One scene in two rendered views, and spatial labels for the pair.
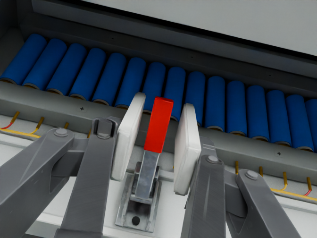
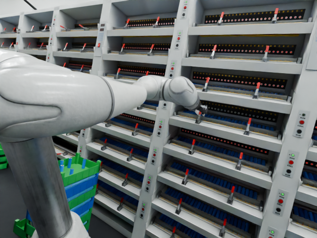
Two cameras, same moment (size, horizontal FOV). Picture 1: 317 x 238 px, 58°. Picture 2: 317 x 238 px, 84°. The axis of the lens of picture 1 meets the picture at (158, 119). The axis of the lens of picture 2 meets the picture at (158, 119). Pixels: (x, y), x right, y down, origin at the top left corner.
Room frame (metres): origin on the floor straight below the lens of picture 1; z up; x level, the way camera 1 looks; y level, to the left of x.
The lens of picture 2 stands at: (-0.89, -0.32, 0.98)
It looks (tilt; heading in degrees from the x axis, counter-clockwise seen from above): 4 degrees down; 30
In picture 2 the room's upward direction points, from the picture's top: 12 degrees clockwise
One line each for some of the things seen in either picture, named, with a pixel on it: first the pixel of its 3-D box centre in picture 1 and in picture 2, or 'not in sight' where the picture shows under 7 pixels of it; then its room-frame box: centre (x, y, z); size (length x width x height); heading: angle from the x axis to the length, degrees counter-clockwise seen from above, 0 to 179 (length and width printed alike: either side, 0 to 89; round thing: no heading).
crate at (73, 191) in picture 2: not in sight; (68, 180); (-0.23, 0.58, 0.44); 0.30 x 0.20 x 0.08; 10
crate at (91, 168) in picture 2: not in sight; (70, 167); (-0.23, 0.58, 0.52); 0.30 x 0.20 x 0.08; 10
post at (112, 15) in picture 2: not in sight; (98, 106); (0.20, 0.93, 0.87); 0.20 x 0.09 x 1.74; 1
